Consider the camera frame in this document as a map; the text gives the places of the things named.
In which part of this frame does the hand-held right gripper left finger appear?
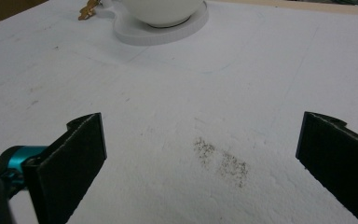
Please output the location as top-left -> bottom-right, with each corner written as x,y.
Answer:
21,112 -> 108,224

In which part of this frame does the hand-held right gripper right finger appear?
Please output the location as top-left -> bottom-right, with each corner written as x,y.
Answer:
295,111 -> 358,224

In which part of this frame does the white stand with pole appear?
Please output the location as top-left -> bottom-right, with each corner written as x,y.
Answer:
100,0 -> 210,48

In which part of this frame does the brown gingerbread figure keychain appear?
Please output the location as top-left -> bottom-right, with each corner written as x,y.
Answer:
77,0 -> 103,21

